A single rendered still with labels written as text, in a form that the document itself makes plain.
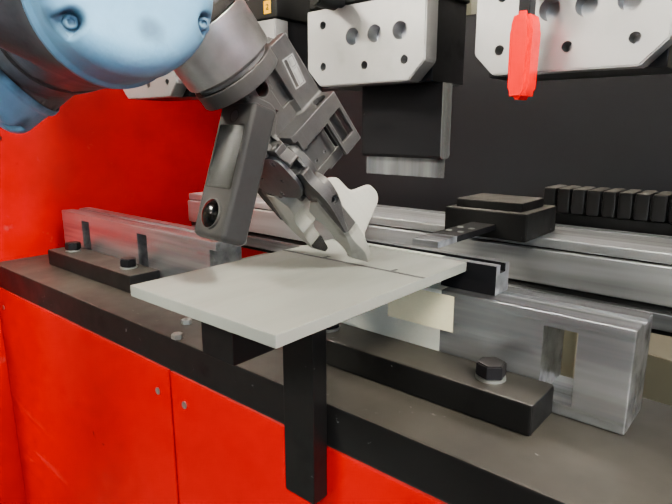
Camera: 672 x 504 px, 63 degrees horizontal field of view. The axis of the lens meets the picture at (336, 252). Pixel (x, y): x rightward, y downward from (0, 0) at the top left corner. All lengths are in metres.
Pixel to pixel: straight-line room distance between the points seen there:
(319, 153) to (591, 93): 0.65
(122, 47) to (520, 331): 0.42
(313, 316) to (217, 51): 0.20
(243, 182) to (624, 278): 0.51
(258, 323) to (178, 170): 1.07
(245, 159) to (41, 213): 0.88
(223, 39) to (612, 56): 0.29
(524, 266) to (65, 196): 0.93
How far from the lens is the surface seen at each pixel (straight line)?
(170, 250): 0.91
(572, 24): 0.50
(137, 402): 0.85
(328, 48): 0.62
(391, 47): 0.57
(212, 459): 0.73
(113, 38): 0.24
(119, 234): 1.04
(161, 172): 1.40
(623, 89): 1.04
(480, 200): 0.78
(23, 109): 0.38
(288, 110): 0.48
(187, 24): 0.25
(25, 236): 1.28
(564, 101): 1.07
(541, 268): 0.81
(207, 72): 0.43
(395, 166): 0.62
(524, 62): 0.47
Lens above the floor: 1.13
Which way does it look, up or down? 13 degrees down
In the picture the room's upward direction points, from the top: straight up
